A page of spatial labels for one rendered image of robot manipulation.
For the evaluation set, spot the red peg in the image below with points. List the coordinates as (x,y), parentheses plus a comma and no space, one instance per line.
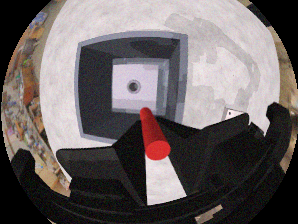
(156,147)

